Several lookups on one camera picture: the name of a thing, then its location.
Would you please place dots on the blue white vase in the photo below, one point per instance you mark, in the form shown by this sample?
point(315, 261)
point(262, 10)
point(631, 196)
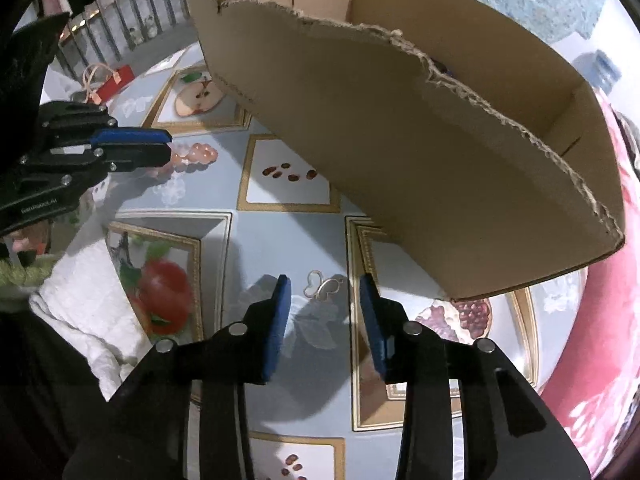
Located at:
point(605, 72)

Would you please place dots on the person's left forearm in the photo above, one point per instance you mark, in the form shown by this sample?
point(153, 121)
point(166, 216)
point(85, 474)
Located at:
point(20, 280)

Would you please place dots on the white fleece garment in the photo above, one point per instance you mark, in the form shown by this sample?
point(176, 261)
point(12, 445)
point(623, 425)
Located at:
point(75, 310)

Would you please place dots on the beige shoe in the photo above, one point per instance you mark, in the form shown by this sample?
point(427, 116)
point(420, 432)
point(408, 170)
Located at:
point(136, 35)
point(151, 24)

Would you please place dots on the metal stair railing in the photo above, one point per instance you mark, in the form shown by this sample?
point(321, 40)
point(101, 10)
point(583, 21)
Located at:
point(115, 10)

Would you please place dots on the fruit print tablecloth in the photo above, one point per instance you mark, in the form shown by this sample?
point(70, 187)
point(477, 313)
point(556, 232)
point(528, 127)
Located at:
point(290, 240)

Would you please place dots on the red gift bag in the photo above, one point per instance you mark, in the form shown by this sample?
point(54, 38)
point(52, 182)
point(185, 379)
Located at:
point(117, 82)

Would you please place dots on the gold butterfly earring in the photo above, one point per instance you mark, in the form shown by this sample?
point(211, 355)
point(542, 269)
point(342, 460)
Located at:
point(327, 288)

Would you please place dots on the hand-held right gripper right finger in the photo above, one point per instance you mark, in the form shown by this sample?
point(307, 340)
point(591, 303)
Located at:
point(372, 330)

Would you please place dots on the person's left hand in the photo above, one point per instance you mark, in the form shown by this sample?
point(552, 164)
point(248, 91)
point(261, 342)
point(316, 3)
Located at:
point(22, 246)

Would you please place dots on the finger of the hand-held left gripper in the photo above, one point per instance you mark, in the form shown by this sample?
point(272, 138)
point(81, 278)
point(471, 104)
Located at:
point(135, 136)
point(140, 156)

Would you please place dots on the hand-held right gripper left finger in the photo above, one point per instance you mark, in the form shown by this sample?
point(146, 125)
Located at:
point(277, 330)

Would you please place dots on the brown cardboard box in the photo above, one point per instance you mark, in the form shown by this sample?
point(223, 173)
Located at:
point(400, 135)

